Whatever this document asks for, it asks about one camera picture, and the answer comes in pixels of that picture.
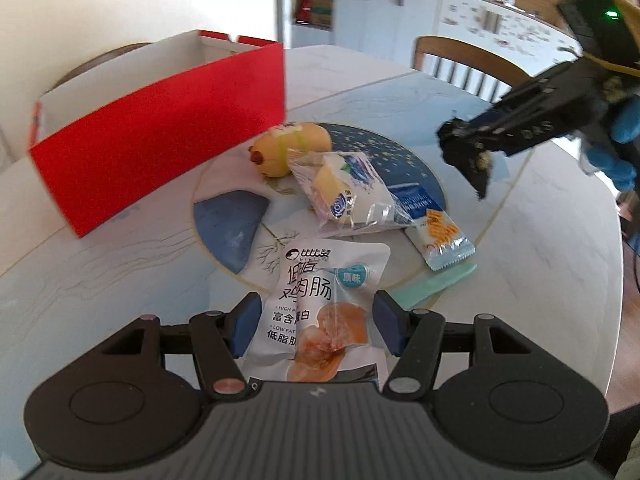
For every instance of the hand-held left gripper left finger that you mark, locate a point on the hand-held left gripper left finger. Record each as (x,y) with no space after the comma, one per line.
(245,325)

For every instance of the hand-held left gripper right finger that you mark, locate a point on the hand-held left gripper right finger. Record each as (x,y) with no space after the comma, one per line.
(390,322)

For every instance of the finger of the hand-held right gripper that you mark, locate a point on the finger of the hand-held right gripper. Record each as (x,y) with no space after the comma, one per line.
(460,135)
(480,170)

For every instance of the mint green pouch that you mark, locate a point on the mint green pouch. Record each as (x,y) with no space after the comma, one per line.
(430,287)

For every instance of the blue white cracker packet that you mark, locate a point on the blue white cracker packet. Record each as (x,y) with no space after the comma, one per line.
(435,232)

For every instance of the white chicken sausage pouch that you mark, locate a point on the white chicken sausage pouch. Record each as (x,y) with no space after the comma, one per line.
(310,280)

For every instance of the clear cake snack packet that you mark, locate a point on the clear cake snack packet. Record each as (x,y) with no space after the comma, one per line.
(335,185)

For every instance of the yellow plush bread toy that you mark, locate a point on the yellow plush bread toy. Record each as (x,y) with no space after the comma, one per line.
(280,155)

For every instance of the red white cardboard box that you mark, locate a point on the red white cardboard box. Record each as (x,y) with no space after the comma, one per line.
(150,135)

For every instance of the white marble desktop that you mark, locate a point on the white marble desktop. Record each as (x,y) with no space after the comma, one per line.
(525,260)

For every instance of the person's right hand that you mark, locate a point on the person's right hand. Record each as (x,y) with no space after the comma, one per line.
(617,170)

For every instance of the grey storage cabinet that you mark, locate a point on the grey storage cabinet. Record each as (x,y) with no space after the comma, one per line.
(375,15)

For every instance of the brown cardboard carton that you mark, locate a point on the brown cardboard carton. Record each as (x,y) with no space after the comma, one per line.
(320,7)

